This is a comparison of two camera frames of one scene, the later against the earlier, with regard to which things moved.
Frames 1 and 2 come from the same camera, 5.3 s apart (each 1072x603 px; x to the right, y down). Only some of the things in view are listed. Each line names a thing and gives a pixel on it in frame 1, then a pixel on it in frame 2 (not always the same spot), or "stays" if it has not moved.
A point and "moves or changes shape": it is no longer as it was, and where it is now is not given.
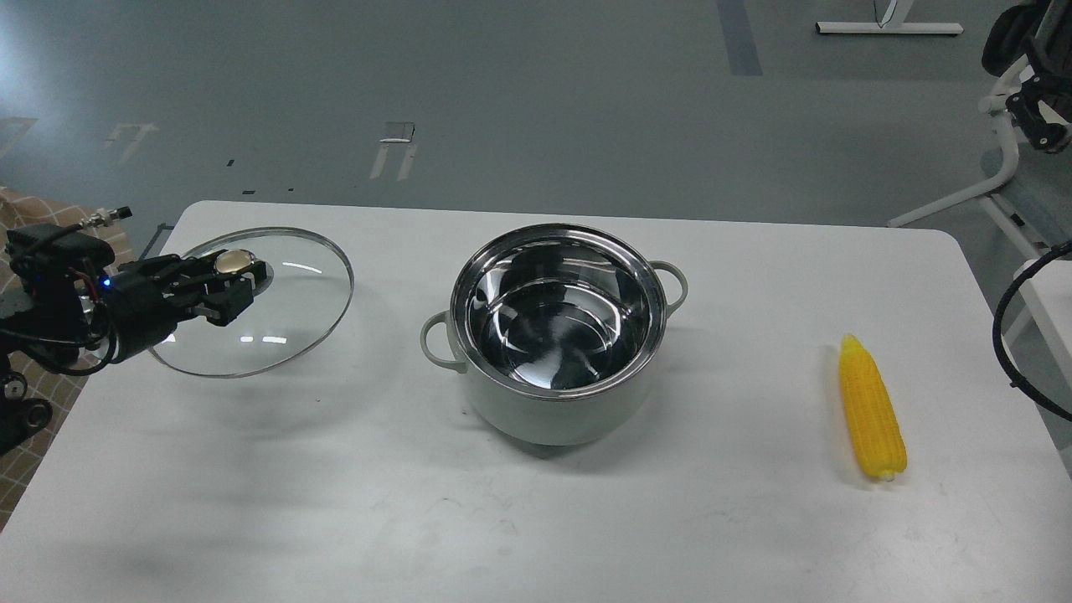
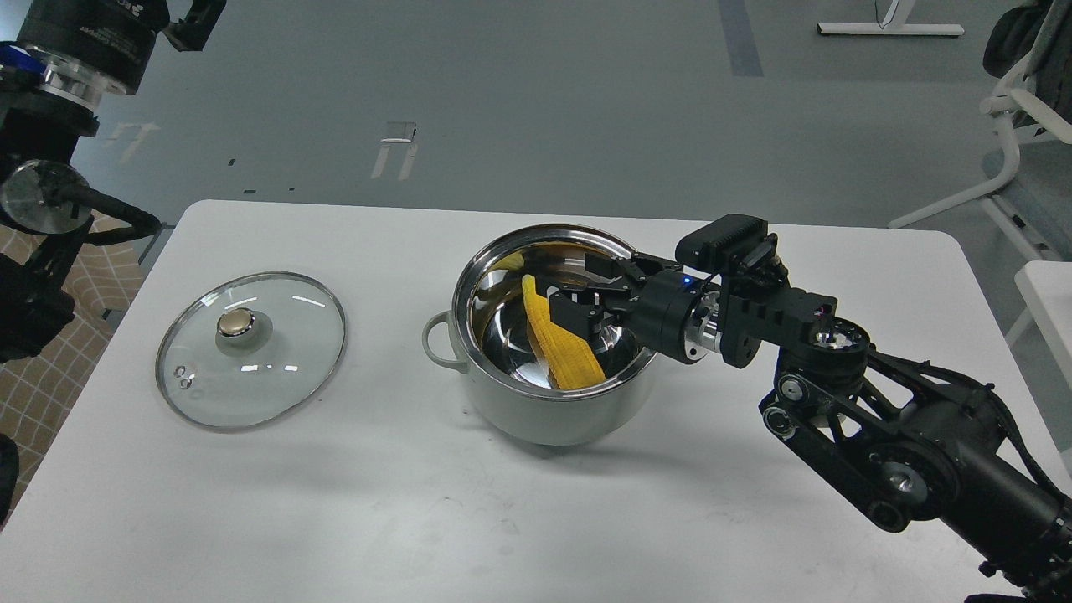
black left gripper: (141, 302) → (193, 33)
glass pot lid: (296, 311) moves or changes shape
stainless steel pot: (559, 329) stays
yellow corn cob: (879, 441) moves or changes shape
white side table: (1048, 285) stays
